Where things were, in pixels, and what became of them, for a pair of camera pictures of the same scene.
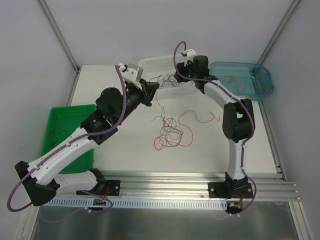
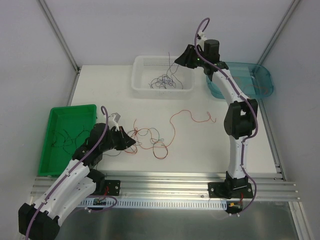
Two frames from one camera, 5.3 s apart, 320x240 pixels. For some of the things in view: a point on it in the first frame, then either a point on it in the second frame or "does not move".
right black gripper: [180, 75] to [189, 58]
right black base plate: [217, 190] does not move
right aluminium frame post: [280, 28] does not move
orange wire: [174, 134] to [145, 138]
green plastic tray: [62, 121] does not move
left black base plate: [114, 187] does not move
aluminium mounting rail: [266, 186] does not move
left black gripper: [145, 90] to [121, 140]
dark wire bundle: [171, 134] to [151, 139]
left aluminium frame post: [60, 35] does not move
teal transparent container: [245, 80] does not move
